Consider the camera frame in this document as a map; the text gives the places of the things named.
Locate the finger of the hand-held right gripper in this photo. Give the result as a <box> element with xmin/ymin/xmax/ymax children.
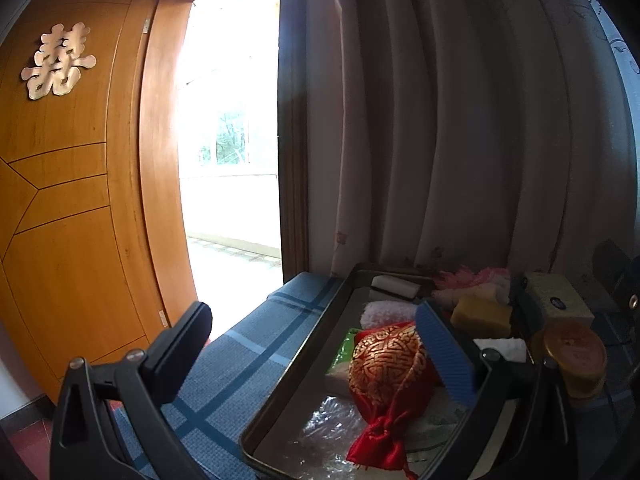
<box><xmin>592</xmin><ymin>239</ymin><xmax>640</xmax><ymax>321</ymax></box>

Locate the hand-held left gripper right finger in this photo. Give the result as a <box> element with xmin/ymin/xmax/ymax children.
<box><xmin>415</xmin><ymin>300</ymin><xmax>588</xmax><ymax>480</ymax></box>

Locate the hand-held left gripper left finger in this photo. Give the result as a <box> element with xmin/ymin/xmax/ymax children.
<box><xmin>50</xmin><ymin>301</ymin><xmax>213</xmax><ymax>480</ymax></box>

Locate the yellow sponge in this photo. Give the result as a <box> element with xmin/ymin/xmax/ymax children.
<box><xmin>450</xmin><ymin>294</ymin><xmax>513</xmax><ymax>339</ymax></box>

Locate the red gold embroidered pouch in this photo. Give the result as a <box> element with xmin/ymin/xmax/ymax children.
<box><xmin>346</xmin><ymin>322</ymin><xmax>446</xmax><ymax>468</ymax></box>

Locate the white cloth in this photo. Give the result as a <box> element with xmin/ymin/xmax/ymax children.
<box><xmin>472</xmin><ymin>337</ymin><xmax>528</xmax><ymax>365</ymax></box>

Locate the pale pink towel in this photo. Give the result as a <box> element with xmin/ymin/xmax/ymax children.
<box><xmin>360</xmin><ymin>300</ymin><xmax>418</xmax><ymax>331</ymax></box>

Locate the pink knitted cloth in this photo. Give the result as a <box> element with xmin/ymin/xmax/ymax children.
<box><xmin>432</xmin><ymin>266</ymin><xmax>513</xmax><ymax>306</ymax></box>

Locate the white sponge with dark stripe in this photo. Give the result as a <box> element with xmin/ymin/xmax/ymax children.
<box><xmin>370</xmin><ymin>274</ymin><xmax>422</xmax><ymax>303</ymax></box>

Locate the green tissue packet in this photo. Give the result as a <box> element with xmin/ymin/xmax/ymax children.
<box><xmin>325</xmin><ymin>327</ymin><xmax>371</xmax><ymax>393</ymax></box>

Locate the rectangular gold metal tin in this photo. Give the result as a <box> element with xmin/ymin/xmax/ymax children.
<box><xmin>239</xmin><ymin>262</ymin><xmax>541</xmax><ymax>480</ymax></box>

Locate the clear plastic pack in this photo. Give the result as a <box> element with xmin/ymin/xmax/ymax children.
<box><xmin>300</xmin><ymin>395</ymin><xmax>481</xmax><ymax>480</ymax></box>

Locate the blue plaid bed cover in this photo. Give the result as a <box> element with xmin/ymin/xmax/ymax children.
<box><xmin>112</xmin><ymin>270</ymin><xmax>640</xmax><ymax>480</ymax></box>

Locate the yellow floral tissue box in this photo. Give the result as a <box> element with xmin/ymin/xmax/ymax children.
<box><xmin>520</xmin><ymin>271</ymin><xmax>596</xmax><ymax>323</ymax></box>

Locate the round gold tin pink label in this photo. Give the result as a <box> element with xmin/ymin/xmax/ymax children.
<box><xmin>531</xmin><ymin>320</ymin><xmax>608</xmax><ymax>408</ymax></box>

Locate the orange wooden door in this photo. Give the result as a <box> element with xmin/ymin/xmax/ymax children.
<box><xmin>0</xmin><ymin>0</ymin><xmax>173</xmax><ymax>406</ymax></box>

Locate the balcony window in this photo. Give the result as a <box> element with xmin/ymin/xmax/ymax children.
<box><xmin>182</xmin><ymin>75</ymin><xmax>278</xmax><ymax>176</ymax></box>

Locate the pale pink floral curtain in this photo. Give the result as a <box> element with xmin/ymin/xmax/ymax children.
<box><xmin>305</xmin><ymin>0</ymin><xmax>640</xmax><ymax>286</ymax></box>

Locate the white door ornament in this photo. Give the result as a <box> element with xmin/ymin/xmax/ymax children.
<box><xmin>20</xmin><ymin>22</ymin><xmax>97</xmax><ymax>101</ymax></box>

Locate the orange wooden door frame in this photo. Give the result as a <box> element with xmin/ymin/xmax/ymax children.
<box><xmin>137</xmin><ymin>0</ymin><xmax>263</xmax><ymax>348</ymax></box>

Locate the dark brown frame post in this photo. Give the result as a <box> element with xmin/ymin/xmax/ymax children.
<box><xmin>276</xmin><ymin>0</ymin><xmax>311</xmax><ymax>283</ymax></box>

